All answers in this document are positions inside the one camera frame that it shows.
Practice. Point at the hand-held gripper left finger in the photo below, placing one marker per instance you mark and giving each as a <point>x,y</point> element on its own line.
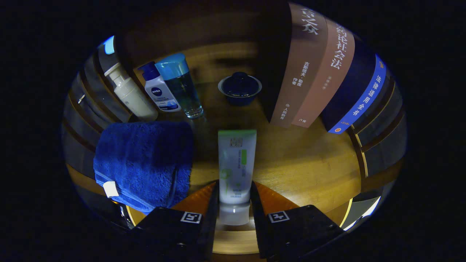
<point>171,233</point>

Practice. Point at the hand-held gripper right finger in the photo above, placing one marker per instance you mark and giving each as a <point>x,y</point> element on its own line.
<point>291,233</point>

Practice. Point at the white and green tube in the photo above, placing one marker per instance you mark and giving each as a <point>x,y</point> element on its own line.
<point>236,163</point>

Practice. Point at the wooden countertop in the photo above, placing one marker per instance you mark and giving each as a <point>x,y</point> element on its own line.
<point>309,163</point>

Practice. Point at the brown wooden cabinet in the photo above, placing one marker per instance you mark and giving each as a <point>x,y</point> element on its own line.
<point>204,25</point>

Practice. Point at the blue folded towel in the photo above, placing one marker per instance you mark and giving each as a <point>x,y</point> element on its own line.
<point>142,163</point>

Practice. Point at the white pump bottle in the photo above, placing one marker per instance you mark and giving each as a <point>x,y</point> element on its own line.
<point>134,100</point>

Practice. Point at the white bottle with blue cap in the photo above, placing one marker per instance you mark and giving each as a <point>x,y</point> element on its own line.
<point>160,94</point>

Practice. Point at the teal glass bottle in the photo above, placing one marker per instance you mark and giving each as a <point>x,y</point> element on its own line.
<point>184,91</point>

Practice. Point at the blue lidded teacup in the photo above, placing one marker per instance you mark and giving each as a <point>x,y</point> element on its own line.
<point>239,89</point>

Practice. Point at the blue book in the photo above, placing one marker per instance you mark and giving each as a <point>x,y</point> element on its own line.
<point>364,98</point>

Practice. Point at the dark brown book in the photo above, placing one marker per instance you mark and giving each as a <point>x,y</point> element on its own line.
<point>302,72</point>

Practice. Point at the light brown book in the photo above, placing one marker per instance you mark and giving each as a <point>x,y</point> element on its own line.
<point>331,72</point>

